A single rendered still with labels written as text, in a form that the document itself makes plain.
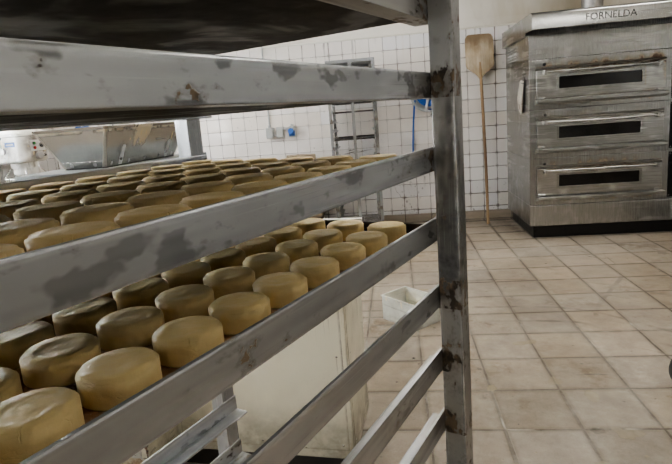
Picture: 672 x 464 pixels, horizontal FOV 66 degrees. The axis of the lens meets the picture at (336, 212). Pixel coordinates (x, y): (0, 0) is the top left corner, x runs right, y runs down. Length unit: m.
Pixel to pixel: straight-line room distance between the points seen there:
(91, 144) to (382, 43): 4.47
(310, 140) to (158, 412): 5.74
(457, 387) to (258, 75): 0.52
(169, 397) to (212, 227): 0.10
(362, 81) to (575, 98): 4.64
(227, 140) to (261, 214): 5.88
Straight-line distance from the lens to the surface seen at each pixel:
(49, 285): 0.27
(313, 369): 1.88
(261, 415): 2.04
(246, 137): 6.17
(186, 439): 0.97
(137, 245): 0.29
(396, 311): 3.25
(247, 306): 0.42
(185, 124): 0.89
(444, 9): 0.65
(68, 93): 0.27
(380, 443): 0.59
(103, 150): 1.89
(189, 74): 0.32
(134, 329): 0.42
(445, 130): 0.65
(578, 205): 5.28
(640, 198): 5.47
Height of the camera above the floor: 1.29
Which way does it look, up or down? 11 degrees down
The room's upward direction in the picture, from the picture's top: 5 degrees counter-clockwise
